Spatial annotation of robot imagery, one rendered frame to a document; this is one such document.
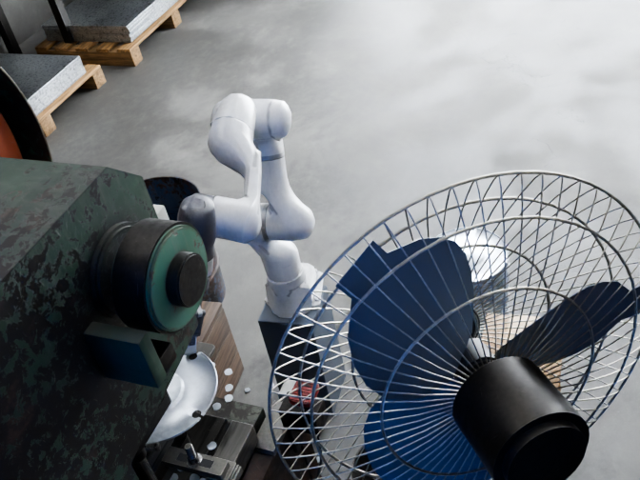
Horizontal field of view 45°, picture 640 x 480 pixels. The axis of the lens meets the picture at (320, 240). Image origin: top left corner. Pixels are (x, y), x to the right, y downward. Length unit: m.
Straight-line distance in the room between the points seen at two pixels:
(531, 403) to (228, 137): 1.14
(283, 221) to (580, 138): 2.03
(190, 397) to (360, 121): 2.54
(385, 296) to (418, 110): 3.23
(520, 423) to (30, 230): 0.73
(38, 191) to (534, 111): 3.11
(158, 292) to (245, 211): 0.56
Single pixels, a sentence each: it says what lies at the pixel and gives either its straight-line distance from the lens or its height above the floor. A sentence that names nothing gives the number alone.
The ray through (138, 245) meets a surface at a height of 1.42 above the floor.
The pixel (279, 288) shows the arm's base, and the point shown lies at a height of 0.57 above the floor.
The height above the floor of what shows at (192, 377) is 0.78.
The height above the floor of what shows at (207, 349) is 0.78.
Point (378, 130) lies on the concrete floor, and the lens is 4.02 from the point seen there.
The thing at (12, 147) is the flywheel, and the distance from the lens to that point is 1.88.
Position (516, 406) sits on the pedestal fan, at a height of 1.38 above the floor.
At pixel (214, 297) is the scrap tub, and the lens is 3.13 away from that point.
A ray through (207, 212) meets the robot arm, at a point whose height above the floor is 1.17.
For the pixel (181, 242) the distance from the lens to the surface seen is 1.26.
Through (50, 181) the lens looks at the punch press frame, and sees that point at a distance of 1.30.
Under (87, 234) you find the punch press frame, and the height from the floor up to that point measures 1.44.
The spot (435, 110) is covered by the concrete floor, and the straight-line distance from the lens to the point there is 4.12.
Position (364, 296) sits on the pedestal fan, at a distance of 0.91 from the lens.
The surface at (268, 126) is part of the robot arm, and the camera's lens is 2.02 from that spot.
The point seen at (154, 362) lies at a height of 1.25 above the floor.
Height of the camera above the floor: 2.13
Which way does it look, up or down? 39 degrees down
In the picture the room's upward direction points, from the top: 12 degrees counter-clockwise
